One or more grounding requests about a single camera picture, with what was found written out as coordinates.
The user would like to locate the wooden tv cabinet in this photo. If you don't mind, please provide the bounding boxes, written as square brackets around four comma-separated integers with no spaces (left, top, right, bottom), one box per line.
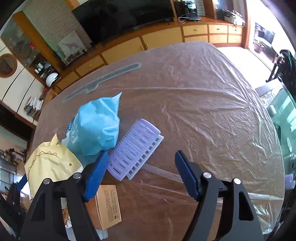
[52,17,244,93]

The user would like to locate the brown cardboard box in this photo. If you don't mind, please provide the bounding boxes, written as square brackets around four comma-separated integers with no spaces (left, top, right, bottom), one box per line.
[86,185,121,230]

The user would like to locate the white helmet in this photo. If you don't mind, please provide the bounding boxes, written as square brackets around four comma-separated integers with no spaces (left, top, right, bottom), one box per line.
[46,72,59,87]

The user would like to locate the clear plastic table cover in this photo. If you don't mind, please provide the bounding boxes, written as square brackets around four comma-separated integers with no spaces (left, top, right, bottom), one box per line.
[32,42,285,240]

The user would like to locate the dark wooden chair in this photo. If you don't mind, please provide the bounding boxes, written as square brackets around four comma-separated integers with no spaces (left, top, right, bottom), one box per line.
[266,50,296,95]

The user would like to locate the grey strip under cover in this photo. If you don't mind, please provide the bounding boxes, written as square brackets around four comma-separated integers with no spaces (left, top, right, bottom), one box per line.
[63,62,142,103]

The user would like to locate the horse painting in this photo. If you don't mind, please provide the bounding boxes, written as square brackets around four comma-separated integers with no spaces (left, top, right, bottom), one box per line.
[58,30,87,64]

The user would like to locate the black flat television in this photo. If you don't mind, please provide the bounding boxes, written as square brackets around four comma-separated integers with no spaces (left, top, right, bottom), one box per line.
[72,0,174,46]

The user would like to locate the blue drawstring plastic bag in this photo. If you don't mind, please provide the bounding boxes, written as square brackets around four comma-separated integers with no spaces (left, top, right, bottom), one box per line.
[62,93,121,167]

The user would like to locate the yellow paper bag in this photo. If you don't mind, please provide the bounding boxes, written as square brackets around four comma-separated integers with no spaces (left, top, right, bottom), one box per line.
[25,135,83,198]

